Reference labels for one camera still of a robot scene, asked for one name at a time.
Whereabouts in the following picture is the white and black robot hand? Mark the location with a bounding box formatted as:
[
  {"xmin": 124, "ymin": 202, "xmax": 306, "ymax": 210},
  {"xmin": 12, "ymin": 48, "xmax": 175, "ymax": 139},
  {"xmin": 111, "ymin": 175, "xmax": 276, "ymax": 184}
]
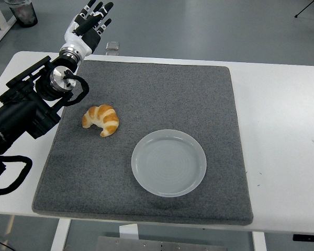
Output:
[{"xmin": 63, "ymin": 0, "xmax": 114, "ymax": 56}]

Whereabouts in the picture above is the golden croissant bread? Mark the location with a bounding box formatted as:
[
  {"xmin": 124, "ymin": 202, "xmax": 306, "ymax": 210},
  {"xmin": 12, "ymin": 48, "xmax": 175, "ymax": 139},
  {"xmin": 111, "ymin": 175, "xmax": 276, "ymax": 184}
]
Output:
[{"xmin": 82, "ymin": 104, "xmax": 120, "ymax": 137}]

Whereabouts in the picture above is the translucent white round plate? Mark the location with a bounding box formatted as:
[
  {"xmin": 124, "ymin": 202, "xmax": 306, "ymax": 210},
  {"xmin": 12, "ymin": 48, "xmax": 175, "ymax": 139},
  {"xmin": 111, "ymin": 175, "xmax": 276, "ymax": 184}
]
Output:
[{"xmin": 131, "ymin": 129, "xmax": 208, "ymax": 198}]

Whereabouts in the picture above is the black trash bin with liner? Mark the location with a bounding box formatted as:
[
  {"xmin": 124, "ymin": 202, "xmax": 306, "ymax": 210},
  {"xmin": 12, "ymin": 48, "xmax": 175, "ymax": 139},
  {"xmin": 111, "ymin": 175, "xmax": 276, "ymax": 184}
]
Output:
[{"xmin": 7, "ymin": 0, "xmax": 39, "ymax": 28}]

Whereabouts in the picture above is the grey felt mat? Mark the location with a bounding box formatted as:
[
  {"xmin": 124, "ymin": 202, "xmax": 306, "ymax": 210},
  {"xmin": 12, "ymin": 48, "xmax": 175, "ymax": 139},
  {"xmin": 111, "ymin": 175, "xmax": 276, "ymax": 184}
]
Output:
[{"xmin": 31, "ymin": 59, "xmax": 254, "ymax": 226}]

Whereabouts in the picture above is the white table leg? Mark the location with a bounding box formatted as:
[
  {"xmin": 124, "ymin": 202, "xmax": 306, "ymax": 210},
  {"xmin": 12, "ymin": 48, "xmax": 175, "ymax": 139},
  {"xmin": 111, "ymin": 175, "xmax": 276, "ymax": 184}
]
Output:
[
  {"xmin": 252, "ymin": 231, "xmax": 267, "ymax": 251},
  {"xmin": 50, "ymin": 218, "xmax": 72, "ymax": 251}
]

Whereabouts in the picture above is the white paper label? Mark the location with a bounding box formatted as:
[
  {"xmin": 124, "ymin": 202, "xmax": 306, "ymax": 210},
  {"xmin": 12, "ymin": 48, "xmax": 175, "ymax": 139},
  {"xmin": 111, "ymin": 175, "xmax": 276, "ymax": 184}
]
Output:
[{"xmin": 119, "ymin": 224, "xmax": 139, "ymax": 240}]

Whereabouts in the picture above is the black tripod leg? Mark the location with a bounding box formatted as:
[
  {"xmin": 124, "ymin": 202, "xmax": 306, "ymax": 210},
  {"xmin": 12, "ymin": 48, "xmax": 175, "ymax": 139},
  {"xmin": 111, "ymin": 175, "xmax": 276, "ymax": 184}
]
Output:
[{"xmin": 294, "ymin": 0, "xmax": 314, "ymax": 18}]

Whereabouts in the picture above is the black table control panel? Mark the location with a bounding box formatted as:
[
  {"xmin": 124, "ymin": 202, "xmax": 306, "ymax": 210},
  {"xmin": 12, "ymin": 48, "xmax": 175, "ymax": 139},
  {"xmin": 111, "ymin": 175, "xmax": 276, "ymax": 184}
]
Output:
[{"xmin": 293, "ymin": 234, "xmax": 314, "ymax": 242}]

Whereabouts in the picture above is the white desk frame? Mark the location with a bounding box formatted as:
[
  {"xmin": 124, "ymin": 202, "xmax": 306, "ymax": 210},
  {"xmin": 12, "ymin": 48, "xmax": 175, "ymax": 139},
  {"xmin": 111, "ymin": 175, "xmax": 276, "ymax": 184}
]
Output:
[{"xmin": 0, "ymin": 0, "xmax": 18, "ymax": 52}]

